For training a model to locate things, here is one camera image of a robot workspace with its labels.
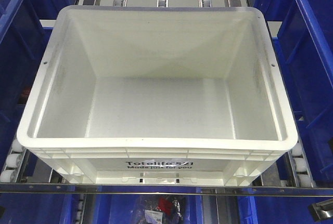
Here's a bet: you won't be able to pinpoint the left side white rollers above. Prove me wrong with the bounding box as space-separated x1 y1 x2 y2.
1 138 26 183

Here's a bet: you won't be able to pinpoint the blue bin right shelf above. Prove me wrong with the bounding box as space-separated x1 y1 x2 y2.
277 0 332 183

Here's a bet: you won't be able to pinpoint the blue bin lower centre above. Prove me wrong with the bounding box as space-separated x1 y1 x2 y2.
92 194 203 223

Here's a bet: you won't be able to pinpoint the right side white rollers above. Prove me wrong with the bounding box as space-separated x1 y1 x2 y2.
291 142 313 188

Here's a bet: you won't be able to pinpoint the blue bin left shelf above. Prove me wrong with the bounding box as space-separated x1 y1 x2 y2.
1 0 46 164

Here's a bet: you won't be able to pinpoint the metal shelf front rail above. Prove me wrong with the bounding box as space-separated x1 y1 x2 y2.
1 183 332 198

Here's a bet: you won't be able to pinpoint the blue bin shelf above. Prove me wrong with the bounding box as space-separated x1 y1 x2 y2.
1 0 46 164
277 0 332 183

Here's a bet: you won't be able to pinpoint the white rollers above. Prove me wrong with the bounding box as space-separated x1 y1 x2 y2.
291 142 313 188
1 138 26 183

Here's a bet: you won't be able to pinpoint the white plastic tote bin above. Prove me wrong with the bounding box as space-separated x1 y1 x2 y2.
17 6 298 186

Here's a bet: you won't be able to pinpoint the bagged parts in lower bin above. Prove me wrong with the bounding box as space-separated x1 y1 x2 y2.
135 195 186 223

